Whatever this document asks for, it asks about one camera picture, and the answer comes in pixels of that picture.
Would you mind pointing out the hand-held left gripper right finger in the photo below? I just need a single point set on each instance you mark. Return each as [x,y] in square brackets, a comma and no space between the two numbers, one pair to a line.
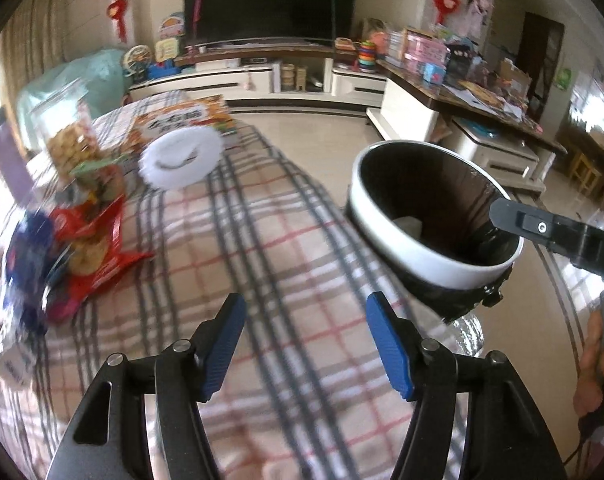
[389,345]

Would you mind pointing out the teal plastic cover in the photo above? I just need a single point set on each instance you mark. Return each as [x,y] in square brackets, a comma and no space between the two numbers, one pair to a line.
[82,80]

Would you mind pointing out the wooden stool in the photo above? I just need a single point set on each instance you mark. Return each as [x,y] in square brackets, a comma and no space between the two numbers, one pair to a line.
[587,172]

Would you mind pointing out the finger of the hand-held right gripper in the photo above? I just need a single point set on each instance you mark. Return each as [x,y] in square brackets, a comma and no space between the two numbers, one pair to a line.
[532,225]

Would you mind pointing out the purple container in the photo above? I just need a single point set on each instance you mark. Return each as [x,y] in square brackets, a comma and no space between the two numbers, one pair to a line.
[2,145]

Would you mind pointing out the orange snack box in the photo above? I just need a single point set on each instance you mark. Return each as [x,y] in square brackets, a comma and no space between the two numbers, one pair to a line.
[182,115]

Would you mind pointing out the cluttered side cabinet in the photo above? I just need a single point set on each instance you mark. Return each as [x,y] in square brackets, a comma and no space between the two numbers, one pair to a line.
[432,115]

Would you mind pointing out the clear jar of snack puffs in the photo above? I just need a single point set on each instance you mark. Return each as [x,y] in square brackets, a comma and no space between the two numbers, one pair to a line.
[72,135]

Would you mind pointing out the blue snack wrapper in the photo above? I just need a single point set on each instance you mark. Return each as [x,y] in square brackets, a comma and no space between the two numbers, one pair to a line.
[29,260]

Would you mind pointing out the ferris wheel toy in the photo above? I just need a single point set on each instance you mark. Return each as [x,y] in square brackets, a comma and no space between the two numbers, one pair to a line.
[136,60]

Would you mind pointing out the plaid tablecloth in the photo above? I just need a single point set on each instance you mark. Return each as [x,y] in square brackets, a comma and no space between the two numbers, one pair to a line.
[282,270]

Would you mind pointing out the red snack wrapper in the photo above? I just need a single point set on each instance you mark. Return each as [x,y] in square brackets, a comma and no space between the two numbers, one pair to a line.
[92,255]

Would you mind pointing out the person's right hand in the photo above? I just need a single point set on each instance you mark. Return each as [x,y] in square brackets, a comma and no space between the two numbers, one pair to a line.
[592,365]

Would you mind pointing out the pink box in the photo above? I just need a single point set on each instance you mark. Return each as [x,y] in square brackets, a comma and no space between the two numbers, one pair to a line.
[424,50]

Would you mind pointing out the green and orange carton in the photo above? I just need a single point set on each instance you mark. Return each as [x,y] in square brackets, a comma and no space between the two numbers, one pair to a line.
[102,177]

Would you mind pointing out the black white ceramic mug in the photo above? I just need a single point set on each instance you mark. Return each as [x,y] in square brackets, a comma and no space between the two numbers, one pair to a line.
[382,220]

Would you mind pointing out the dark door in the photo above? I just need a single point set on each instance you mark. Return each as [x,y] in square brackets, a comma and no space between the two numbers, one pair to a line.
[542,55]

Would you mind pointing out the black television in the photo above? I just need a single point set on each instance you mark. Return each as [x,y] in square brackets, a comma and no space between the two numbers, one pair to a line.
[269,0]

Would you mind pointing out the beige curtain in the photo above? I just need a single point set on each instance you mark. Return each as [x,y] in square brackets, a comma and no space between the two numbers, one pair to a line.
[37,40]

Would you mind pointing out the yellow toy sign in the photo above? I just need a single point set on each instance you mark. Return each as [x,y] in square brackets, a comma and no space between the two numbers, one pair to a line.
[171,37]

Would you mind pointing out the white television cabinet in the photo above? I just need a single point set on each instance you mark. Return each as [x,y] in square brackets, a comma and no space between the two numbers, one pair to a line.
[232,77]

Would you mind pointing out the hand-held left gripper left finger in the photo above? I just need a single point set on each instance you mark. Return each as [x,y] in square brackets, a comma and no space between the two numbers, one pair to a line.
[217,365]

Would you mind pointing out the colourful stacking rings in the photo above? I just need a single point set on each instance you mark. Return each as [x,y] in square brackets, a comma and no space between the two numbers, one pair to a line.
[366,55]

